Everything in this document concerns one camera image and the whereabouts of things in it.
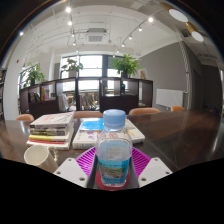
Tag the ceiling air conditioner unit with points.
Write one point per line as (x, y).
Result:
(96, 36)

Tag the red-edged white book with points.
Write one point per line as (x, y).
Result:
(46, 144)

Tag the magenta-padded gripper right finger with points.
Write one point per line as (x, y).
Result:
(155, 171)

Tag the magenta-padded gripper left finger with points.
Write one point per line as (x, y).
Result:
(70, 171)

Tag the bushy green potted plant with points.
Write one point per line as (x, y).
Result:
(35, 75)

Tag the clear blue-capped water bottle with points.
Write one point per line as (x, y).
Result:
(114, 156)

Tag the white wall panel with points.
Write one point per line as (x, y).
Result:
(169, 97)

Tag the round white ceiling panels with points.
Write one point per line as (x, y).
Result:
(178, 15)

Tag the orange-brown chairs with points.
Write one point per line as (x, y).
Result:
(144, 111)

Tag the white-covered book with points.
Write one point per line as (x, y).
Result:
(53, 119)

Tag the thin blue book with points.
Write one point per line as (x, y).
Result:
(91, 125)

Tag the grey-edged book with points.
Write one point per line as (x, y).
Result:
(50, 131)

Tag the ceiling spot lights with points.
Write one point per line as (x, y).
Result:
(68, 9)

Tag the cream ceramic mug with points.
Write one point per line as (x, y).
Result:
(38, 156)

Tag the small white-potted green plant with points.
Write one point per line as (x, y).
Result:
(71, 66)

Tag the large dark-potted green plant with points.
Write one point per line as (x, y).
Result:
(126, 65)

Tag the low dark shelf unit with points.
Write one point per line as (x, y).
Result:
(43, 108)

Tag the large flat white book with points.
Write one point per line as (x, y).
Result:
(85, 140)

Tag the yellow-edged book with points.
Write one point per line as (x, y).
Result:
(46, 137)

